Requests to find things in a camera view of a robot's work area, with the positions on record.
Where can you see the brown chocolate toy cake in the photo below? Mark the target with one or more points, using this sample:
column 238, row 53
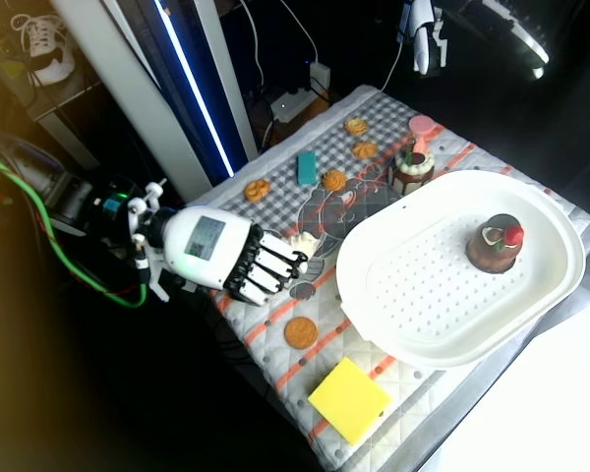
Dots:
column 491, row 251

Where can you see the swirl butter cookie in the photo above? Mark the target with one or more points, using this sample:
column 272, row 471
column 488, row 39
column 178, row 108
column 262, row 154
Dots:
column 334, row 180
column 364, row 148
column 356, row 126
column 257, row 190

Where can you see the white power strip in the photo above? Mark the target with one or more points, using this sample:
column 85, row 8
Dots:
column 290, row 104

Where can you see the white chocolate-drip toy cake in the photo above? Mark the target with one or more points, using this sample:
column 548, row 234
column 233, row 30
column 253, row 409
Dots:
column 413, row 177

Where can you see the round flat biscuit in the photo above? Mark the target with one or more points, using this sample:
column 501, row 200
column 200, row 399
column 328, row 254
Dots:
column 300, row 333

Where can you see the small white object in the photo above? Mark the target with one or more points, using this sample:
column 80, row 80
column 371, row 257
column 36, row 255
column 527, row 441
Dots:
column 302, row 242

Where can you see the white power adapter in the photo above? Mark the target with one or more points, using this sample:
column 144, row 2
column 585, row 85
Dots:
column 319, row 75

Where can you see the white perforated plastic tray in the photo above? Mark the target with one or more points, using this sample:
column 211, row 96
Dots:
column 423, row 295

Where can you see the white column with blue light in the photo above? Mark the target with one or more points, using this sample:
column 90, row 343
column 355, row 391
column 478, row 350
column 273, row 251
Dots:
column 118, row 83

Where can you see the pink round toy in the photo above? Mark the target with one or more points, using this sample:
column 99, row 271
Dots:
column 420, row 125

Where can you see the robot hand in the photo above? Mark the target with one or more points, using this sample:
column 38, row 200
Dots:
column 201, row 246
column 421, row 44

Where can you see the teal rectangular block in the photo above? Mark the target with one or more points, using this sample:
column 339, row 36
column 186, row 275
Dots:
column 306, row 167

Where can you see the white sneaker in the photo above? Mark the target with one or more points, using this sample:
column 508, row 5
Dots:
column 44, row 44

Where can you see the grey quilt with bear print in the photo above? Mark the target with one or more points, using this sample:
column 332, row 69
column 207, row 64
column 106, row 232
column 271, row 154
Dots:
column 324, row 147

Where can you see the yellow square sponge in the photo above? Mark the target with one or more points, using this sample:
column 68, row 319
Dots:
column 349, row 399

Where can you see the grey metal shelf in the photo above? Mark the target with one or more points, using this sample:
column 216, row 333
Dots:
column 64, row 110

